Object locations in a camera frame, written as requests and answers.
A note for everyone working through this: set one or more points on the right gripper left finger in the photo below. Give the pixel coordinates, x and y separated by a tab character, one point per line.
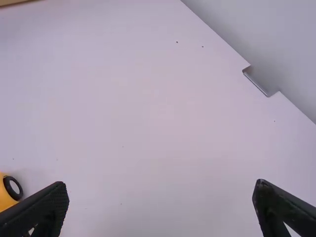
42	209

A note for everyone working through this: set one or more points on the yellow toy car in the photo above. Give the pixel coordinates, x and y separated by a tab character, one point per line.
4	198

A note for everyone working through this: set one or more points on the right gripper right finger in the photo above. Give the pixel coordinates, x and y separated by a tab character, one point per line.
276	209

